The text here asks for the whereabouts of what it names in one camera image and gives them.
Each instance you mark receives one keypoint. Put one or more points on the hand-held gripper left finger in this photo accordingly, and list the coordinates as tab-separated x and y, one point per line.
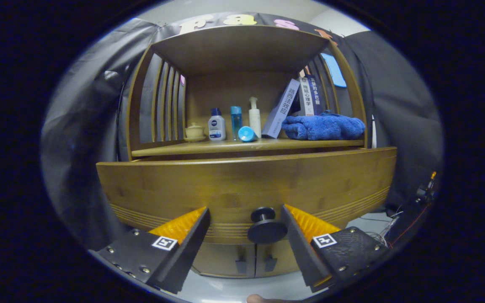
190	248

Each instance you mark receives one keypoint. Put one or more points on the wooden drawer with black knob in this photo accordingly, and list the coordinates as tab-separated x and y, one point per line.
225	185

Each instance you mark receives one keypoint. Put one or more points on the wooden cabinet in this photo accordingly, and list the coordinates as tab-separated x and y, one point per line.
242	46

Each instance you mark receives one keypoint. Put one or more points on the light blue cosmetic tube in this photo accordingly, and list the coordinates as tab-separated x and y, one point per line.
247	134

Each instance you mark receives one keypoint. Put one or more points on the white spine book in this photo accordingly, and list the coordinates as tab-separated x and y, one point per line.
307	97

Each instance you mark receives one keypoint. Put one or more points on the wooden countertop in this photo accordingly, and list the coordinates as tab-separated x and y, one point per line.
225	146

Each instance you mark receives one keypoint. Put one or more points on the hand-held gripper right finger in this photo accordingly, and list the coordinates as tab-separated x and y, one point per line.
299	248

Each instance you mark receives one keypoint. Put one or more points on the wooden cabinet door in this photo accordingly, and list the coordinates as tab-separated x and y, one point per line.
284	263
221	259

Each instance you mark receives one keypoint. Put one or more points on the dark blue book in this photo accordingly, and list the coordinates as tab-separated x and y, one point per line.
317	94

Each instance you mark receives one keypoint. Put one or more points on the blue towel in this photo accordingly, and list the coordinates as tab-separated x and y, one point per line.
322	127

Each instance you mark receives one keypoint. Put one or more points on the cream lidded teacup with saucer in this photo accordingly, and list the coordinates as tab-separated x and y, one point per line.
194	132

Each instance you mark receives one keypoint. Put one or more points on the white bottle with blue cap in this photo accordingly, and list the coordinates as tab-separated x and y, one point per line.
217	126

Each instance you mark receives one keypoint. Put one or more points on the white pump bottle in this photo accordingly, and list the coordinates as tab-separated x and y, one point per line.
255	120

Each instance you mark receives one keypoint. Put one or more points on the clear blue bottle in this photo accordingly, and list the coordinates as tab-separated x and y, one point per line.
236	118

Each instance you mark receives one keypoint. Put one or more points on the light grey book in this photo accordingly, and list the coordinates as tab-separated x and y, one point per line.
280	109

